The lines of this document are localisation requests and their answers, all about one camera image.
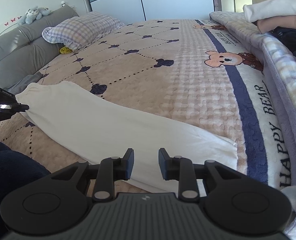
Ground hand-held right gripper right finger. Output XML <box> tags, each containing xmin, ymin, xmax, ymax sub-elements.
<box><xmin>158</xmin><ymin>148</ymin><xmax>241</xmax><ymax>203</ymax></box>

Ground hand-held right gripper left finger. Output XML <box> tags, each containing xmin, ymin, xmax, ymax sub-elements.
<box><xmin>51</xmin><ymin>148</ymin><xmax>135</xmax><ymax>203</ymax></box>

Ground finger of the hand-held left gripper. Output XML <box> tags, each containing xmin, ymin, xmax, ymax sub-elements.
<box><xmin>11</xmin><ymin>102</ymin><xmax>30</xmax><ymax>113</ymax></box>

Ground white pants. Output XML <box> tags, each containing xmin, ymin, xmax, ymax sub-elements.
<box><xmin>15</xmin><ymin>81</ymin><xmax>239</xmax><ymax>193</ymax></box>

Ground grey padded headboard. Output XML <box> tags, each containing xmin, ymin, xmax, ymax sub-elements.
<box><xmin>0</xmin><ymin>6</ymin><xmax>80</xmax><ymax>90</ymax></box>

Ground person's leg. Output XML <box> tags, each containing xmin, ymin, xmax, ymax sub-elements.
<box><xmin>0</xmin><ymin>140</ymin><xmax>51</xmax><ymax>240</ymax></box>

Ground beige printed bed blanket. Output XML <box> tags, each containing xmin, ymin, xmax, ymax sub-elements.
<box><xmin>0</xmin><ymin>19</ymin><xmax>289</xmax><ymax>240</ymax></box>

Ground blue plush toy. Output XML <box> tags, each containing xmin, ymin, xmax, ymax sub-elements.
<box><xmin>18</xmin><ymin>5</ymin><xmax>52</xmax><ymax>25</ymax></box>

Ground plaid frilled pillow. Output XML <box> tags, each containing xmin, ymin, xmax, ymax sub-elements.
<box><xmin>42</xmin><ymin>12</ymin><xmax>125</xmax><ymax>50</ymax></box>

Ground purple plaid fleece blanket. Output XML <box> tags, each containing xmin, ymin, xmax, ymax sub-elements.
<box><xmin>210</xmin><ymin>10</ymin><xmax>296</xmax><ymax>240</ymax></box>

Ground blue and white wardrobe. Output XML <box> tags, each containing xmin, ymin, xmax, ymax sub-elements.
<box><xmin>84</xmin><ymin>0</ymin><xmax>220</xmax><ymax>22</ymax></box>

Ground black garment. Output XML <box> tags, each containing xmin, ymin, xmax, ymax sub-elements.
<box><xmin>271</xmin><ymin>27</ymin><xmax>296</xmax><ymax>53</ymax></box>

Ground pink garment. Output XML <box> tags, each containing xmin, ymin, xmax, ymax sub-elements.
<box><xmin>257</xmin><ymin>15</ymin><xmax>296</xmax><ymax>34</ymax></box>

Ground white folded garment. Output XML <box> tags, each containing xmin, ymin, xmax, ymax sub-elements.
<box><xmin>243</xmin><ymin>0</ymin><xmax>296</xmax><ymax>23</ymax></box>

